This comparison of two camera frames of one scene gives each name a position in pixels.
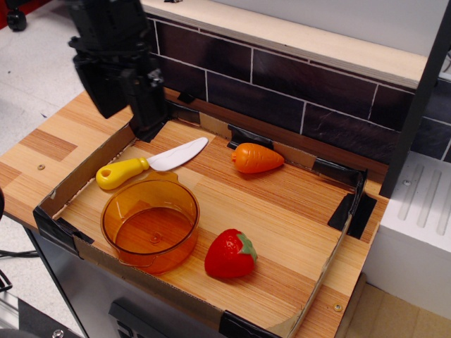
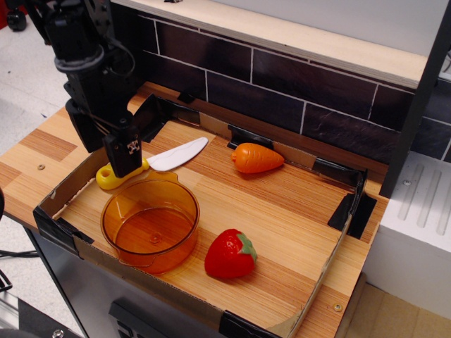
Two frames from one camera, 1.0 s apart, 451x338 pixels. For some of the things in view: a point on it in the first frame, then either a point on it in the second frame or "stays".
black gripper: x=118 y=71 → x=106 y=93
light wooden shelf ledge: x=295 y=38 stays
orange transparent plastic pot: x=152 y=221 stays
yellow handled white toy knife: x=112 y=176 stays
